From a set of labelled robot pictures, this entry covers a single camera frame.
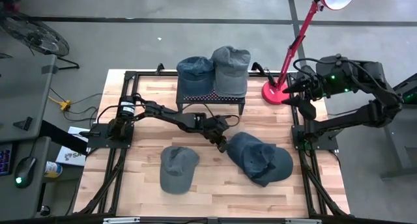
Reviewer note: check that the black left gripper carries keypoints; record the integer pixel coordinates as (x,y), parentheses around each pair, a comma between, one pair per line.
(213,128)

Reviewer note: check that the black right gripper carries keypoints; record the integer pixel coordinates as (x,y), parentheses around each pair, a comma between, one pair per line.
(314,87)

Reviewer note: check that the navy blue baseball cap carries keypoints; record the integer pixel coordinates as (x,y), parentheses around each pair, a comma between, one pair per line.
(195,77)
(247,152)

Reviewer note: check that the grey baseball cap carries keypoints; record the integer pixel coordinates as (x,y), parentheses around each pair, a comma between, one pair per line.
(231,71)
(179,172)

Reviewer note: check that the slate blue baseball cap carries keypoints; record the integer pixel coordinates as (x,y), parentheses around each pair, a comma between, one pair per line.
(280,168)

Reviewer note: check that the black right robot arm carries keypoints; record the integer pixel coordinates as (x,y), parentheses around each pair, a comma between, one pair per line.
(358,115)

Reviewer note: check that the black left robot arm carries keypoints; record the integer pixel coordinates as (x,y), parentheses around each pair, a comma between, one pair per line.
(169,115)

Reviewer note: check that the red desk lamp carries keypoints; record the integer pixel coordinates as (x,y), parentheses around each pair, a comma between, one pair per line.
(273,92)

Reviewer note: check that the black perforated metal rack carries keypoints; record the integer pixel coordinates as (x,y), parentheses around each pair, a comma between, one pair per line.
(228,101)

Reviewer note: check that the grey side stand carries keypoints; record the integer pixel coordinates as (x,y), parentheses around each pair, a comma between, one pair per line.
(397,146)

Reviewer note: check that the white printed box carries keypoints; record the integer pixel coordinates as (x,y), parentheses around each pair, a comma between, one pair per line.
(70,159)

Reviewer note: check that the yellow power plug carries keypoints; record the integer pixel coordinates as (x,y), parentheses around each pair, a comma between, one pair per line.
(66,105)

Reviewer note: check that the white and yellow can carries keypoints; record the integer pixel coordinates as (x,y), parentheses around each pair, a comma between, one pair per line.
(53,169)

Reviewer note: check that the small black knob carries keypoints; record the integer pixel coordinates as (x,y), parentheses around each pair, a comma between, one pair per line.
(45,211)

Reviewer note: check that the black mouse with green light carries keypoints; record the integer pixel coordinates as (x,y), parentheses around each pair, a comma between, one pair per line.
(26,168)

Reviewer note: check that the grey desk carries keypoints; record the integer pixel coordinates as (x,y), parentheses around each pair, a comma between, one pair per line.
(19,93)

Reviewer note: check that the black floor fan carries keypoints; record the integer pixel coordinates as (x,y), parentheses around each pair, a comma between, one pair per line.
(36,38)

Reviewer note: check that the backlit keyboard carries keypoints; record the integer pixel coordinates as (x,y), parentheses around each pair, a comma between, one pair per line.
(5,159)

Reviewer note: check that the dark red object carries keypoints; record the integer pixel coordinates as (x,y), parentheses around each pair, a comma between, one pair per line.
(8,2)

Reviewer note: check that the black aluminium table frame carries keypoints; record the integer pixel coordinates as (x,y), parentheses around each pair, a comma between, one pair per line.
(150,75)

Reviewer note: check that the silver frame bracket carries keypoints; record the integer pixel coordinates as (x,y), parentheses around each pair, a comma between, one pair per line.
(120,220)
(303,221)

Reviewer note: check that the small black desk bracket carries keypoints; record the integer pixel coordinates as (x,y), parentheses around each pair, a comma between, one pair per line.
(24,123)

